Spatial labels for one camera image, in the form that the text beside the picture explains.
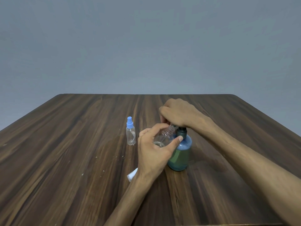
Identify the white spray cap with tube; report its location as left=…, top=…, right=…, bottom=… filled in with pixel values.
left=127, top=168, right=139, bottom=183

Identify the person's right hand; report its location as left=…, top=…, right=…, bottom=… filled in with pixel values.
left=159, top=99, right=213, bottom=133

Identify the blue green pump bottle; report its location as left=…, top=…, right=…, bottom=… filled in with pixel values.
left=167, top=127, right=192, bottom=172

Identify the clear small bottle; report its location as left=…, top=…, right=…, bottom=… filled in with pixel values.
left=153, top=124, right=177, bottom=148

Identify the person's right forearm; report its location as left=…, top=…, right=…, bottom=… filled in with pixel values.
left=192, top=119, right=301, bottom=226

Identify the person's left hand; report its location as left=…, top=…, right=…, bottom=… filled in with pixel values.
left=137, top=123, right=184, bottom=183

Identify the blue-capped small spray bottle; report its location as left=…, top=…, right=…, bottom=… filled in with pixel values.
left=126, top=117, right=137, bottom=146

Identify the person's left forearm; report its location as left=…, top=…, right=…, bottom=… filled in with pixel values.
left=103, top=173, right=157, bottom=226

